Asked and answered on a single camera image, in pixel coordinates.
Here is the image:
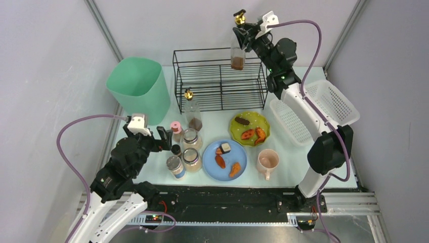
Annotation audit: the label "glass oil bottle gold spout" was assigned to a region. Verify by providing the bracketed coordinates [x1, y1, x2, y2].
[230, 9, 246, 70]

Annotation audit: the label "silver lid shaker jar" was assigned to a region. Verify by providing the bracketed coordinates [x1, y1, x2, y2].
[166, 155, 186, 179]

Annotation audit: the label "glass jar beige contents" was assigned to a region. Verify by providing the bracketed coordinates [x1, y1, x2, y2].
[181, 128, 203, 151]
[182, 148, 202, 173]

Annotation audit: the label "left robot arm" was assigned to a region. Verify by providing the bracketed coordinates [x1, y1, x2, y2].
[66, 126, 173, 242]

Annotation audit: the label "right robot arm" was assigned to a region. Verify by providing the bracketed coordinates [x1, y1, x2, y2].
[233, 20, 354, 210]

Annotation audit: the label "pink lid spice bottle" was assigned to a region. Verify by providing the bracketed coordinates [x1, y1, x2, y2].
[170, 121, 184, 143]

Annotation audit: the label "small black lid bottle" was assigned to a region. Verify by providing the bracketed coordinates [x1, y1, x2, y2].
[171, 144, 182, 157]

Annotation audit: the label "red-brown food piece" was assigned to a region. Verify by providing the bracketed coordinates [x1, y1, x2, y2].
[215, 155, 226, 169]

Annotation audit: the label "green plastic waste bin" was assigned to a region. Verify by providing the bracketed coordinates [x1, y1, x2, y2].
[106, 57, 170, 126]

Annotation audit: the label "sushi toy piece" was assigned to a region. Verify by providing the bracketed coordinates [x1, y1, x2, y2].
[216, 142, 231, 155]

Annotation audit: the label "blue plate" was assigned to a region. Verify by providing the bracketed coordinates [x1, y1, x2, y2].
[202, 139, 247, 182]

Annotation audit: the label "dark brown food piece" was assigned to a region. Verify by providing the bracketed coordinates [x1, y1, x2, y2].
[234, 116, 250, 126]

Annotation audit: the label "orange fried food piece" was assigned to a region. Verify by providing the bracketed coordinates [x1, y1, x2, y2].
[240, 129, 255, 140]
[254, 127, 267, 146]

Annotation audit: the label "green dotted plate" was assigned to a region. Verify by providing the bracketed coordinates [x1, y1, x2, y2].
[229, 111, 271, 147]

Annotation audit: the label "white plastic basket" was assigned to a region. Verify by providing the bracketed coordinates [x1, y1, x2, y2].
[270, 80, 360, 146]

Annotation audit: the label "orange fried food piece right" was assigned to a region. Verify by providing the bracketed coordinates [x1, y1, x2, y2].
[254, 127, 267, 146]

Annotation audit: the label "pink mug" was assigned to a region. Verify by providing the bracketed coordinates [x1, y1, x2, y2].
[256, 149, 280, 180]

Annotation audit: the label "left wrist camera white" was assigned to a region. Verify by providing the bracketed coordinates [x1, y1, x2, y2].
[127, 113, 152, 136]

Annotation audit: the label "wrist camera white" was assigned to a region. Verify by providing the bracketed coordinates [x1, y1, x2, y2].
[257, 11, 279, 38]
[127, 113, 152, 136]

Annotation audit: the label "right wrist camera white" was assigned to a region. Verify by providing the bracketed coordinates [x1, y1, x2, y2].
[257, 11, 279, 38]

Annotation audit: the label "black wire rack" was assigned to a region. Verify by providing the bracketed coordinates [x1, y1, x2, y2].
[172, 48, 269, 113]

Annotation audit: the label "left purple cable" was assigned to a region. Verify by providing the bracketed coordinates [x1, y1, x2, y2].
[56, 114, 130, 235]

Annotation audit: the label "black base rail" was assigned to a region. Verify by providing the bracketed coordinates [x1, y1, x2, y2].
[120, 183, 327, 232]

